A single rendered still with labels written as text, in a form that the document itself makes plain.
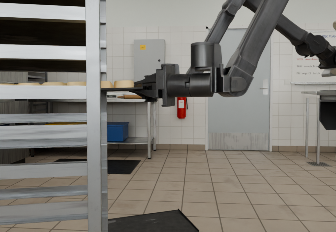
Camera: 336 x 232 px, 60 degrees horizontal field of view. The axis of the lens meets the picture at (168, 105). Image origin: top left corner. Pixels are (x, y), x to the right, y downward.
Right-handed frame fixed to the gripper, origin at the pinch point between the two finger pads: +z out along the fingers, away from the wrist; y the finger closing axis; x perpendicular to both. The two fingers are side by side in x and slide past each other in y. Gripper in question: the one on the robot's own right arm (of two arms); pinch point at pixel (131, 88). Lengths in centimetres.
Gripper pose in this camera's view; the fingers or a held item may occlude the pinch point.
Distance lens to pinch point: 106.1
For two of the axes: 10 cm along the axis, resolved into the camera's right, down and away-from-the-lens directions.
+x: -6.4, -0.3, 7.7
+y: 0.1, 10.0, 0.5
